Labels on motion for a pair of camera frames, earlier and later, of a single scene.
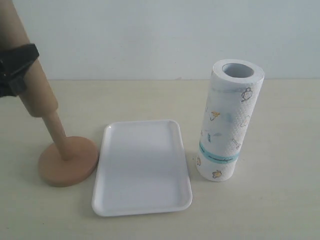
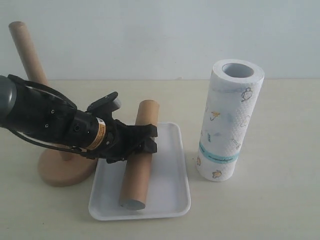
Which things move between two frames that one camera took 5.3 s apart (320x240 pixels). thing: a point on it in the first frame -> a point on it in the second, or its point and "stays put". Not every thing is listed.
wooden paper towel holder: [69, 159] stays put
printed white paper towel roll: [234, 90] stays put
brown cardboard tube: [38, 98] -> [137, 171]
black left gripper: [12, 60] -> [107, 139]
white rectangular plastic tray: [141, 169] stays put
